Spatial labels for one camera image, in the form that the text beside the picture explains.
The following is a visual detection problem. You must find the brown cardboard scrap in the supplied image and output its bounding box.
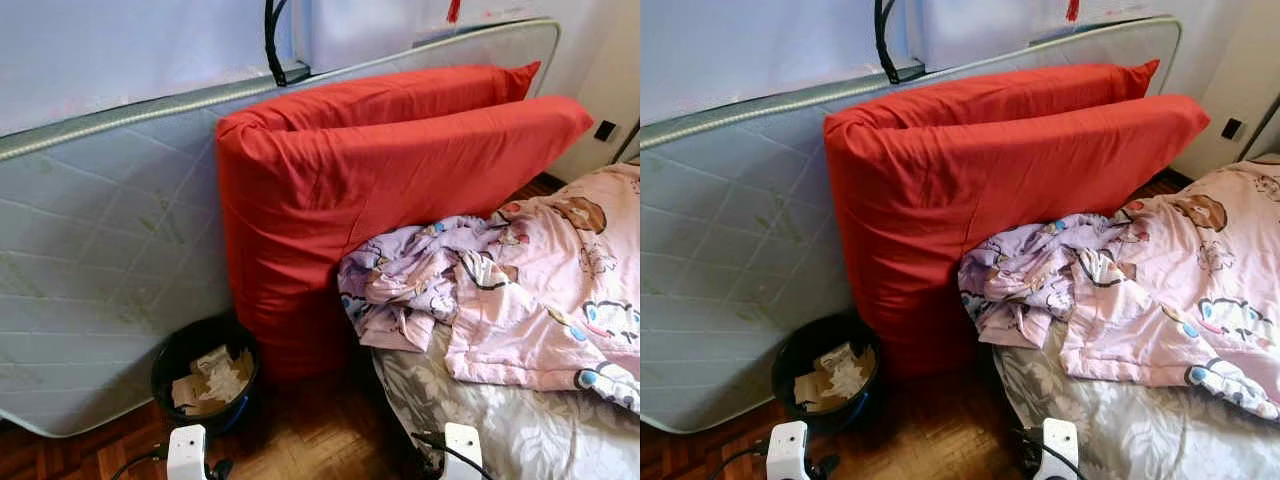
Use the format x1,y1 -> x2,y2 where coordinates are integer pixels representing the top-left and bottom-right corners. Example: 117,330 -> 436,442
170,350 -> 257,417
793,348 -> 879,413

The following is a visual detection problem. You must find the white crumpled paper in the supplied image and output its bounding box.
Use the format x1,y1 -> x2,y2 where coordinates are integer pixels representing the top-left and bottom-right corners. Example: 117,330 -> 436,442
812,343 -> 863,399
192,345 -> 241,401

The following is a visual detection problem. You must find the grey floral bed sheet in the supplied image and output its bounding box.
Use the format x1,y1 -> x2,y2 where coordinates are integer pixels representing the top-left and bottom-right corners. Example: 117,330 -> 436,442
372,320 -> 641,480
992,320 -> 1280,480

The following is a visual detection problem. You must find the black bucket blue rim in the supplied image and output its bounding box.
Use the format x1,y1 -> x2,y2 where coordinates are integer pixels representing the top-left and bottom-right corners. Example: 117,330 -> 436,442
150,312 -> 263,436
770,312 -> 883,436

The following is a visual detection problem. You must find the pink cartoon print blanket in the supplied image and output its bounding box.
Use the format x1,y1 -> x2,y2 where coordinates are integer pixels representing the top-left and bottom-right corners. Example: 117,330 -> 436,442
338,162 -> 641,413
958,155 -> 1280,421

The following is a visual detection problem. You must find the red folded mattress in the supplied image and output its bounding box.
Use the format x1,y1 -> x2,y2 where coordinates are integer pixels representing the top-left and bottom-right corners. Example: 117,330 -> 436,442
215,60 -> 595,381
823,58 -> 1211,379

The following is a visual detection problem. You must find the grey curtain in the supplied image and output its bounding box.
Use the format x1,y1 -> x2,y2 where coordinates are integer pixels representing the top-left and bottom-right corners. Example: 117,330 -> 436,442
1240,95 -> 1280,163

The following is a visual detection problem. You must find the white fabric bag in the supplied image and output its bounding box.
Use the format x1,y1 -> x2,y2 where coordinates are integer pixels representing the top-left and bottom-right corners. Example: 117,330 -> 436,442
300,0 -> 451,76
915,0 -> 1066,71

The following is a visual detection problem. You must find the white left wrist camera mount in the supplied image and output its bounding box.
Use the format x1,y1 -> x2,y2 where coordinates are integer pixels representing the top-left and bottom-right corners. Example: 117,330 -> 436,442
767,420 -> 809,480
167,425 -> 208,480

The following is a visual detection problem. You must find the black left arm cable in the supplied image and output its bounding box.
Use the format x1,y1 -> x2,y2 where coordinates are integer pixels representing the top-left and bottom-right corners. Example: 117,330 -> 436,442
108,445 -> 171,480
715,440 -> 771,480

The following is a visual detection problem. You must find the black bag strap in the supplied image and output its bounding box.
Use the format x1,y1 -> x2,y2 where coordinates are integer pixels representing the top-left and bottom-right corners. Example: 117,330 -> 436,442
873,0 -> 926,85
263,0 -> 313,88

